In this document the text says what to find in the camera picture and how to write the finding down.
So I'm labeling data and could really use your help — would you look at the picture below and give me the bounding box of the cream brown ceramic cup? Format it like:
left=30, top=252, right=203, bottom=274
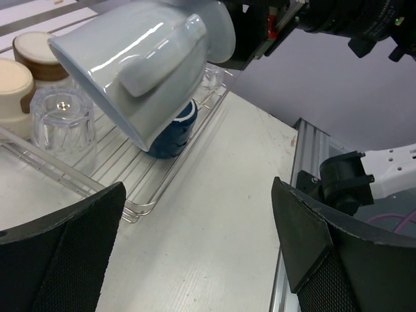
left=12, top=31, right=69, bottom=82

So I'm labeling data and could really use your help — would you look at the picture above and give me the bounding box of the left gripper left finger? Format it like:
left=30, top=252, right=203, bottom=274
left=1, top=182, right=126, bottom=311

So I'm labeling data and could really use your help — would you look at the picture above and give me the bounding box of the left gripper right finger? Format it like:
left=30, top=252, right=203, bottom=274
left=270, top=176, right=416, bottom=312

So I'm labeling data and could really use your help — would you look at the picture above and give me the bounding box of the light blue mug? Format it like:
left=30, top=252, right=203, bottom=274
left=48, top=1, right=236, bottom=151

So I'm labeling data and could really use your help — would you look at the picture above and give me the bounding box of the clear plastic cup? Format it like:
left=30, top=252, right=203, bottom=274
left=199, top=63, right=225, bottom=91
left=30, top=86, right=97, bottom=173

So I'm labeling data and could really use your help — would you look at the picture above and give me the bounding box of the wire dish rack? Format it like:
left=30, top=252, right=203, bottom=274
left=1, top=70, right=239, bottom=224

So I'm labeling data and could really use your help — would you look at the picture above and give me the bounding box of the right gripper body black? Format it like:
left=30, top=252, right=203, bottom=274
left=224, top=0, right=415, bottom=70

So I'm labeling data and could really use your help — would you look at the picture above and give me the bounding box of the dark blue mug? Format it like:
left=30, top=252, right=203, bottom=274
left=146, top=99, right=198, bottom=159

